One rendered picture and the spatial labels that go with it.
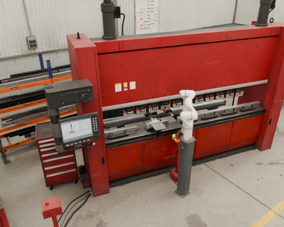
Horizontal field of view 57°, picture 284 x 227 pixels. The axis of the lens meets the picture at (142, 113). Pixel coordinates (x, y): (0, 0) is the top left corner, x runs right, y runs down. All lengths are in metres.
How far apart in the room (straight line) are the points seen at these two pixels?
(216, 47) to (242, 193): 2.28
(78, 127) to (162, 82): 1.44
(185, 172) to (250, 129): 1.81
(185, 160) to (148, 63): 1.46
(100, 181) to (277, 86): 3.31
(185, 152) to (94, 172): 1.35
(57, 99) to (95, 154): 1.18
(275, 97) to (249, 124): 0.64
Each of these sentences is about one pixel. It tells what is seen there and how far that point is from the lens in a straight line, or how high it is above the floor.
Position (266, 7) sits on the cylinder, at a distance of 4.72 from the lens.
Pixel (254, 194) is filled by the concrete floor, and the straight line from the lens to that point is 4.60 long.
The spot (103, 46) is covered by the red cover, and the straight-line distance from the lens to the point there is 3.41.
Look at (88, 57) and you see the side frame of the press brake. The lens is 3.20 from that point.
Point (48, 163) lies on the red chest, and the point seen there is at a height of 0.55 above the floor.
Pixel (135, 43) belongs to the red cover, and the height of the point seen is 2.24.
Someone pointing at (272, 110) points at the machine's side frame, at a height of 0.89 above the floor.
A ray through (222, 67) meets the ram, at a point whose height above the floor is 1.74.
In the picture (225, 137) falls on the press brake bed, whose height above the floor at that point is 0.46.
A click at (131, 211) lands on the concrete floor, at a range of 4.05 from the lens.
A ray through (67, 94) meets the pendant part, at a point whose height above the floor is 1.89.
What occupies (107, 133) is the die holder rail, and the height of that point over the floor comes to 0.96.
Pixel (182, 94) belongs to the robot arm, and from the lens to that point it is 3.73.
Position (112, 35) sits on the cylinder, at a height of 2.35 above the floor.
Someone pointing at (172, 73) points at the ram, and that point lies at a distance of 3.90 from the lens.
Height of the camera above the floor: 3.01
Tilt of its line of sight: 28 degrees down
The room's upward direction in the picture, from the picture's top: 1 degrees counter-clockwise
